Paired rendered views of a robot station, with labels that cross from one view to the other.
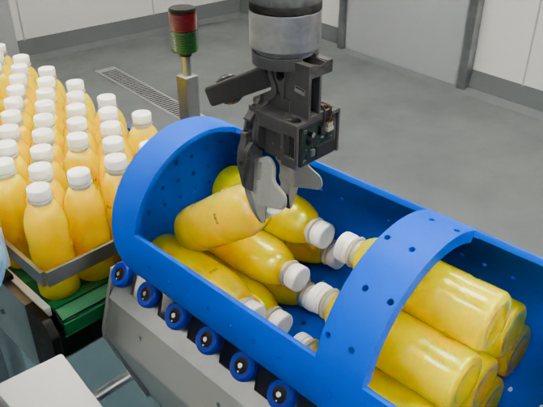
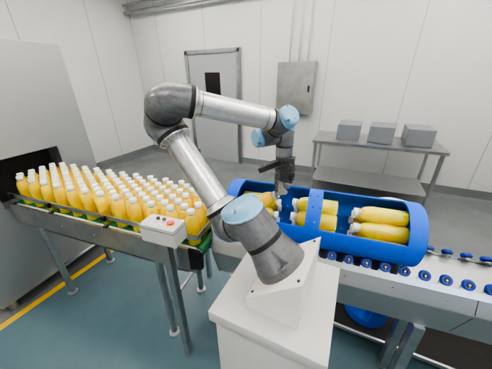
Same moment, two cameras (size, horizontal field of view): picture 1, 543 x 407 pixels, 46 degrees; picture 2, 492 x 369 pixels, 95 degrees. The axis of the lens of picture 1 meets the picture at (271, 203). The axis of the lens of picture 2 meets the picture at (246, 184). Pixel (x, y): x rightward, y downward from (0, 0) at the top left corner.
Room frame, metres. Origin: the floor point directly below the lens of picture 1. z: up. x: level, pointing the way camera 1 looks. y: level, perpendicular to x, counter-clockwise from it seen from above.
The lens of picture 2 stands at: (-0.14, 0.54, 1.74)
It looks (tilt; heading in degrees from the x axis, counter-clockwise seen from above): 25 degrees down; 335
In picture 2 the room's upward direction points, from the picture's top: 1 degrees counter-clockwise
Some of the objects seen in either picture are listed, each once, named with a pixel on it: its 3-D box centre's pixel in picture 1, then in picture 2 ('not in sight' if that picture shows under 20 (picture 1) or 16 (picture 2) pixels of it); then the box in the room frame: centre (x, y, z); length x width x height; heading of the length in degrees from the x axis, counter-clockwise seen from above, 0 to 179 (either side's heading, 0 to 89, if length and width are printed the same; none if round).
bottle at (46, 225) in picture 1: (50, 244); (192, 227); (0.90, 0.38, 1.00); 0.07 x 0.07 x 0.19
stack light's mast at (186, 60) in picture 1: (184, 42); not in sight; (1.45, 0.20, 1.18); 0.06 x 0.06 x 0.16
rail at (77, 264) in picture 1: (145, 232); (214, 217); (0.98, 0.24, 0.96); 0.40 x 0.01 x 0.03; 136
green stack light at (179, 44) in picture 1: (184, 39); not in sight; (1.45, 0.20, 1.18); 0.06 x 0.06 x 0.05
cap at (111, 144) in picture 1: (113, 146); not in sight; (1.07, 0.30, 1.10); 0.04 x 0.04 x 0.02
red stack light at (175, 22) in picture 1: (183, 20); not in sight; (1.45, 0.20, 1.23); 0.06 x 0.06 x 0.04
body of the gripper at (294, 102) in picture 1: (289, 104); (284, 168); (0.65, -0.02, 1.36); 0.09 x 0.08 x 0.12; 46
